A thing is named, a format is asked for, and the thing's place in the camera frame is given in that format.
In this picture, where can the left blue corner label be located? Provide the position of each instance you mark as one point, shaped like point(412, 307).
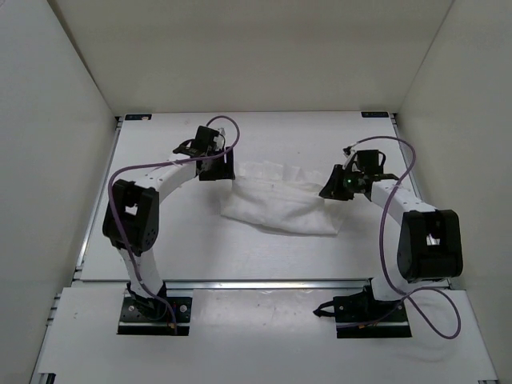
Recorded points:
point(138, 117)

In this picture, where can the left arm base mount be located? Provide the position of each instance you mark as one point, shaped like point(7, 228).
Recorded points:
point(141, 316)

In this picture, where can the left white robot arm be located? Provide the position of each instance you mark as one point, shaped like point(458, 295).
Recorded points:
point(135, 193)

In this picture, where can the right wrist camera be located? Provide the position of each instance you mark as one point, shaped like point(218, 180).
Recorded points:
point(350, 155)

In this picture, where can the white skirt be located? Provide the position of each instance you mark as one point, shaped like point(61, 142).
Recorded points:
point(281, 198)

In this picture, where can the right blue corner label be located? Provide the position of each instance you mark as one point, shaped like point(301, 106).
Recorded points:
point(374, 114)

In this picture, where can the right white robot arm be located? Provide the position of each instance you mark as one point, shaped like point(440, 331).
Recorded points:
point(429, 244)

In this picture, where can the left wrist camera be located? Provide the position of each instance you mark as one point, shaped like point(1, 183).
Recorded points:
point(221, 140)

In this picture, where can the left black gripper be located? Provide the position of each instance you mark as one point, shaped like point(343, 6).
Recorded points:
point(226, 171)

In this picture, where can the blue corner label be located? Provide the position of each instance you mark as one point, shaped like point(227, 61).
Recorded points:
point(138, 117)
point(374, 114)

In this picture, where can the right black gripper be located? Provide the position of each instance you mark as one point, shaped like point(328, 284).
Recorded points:
point(333, 189)

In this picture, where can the aluminium table rail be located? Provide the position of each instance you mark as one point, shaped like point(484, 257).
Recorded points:
point(293, 284)

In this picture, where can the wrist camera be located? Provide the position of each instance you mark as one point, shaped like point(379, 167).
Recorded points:
point(350, 155)
point(221, 140)

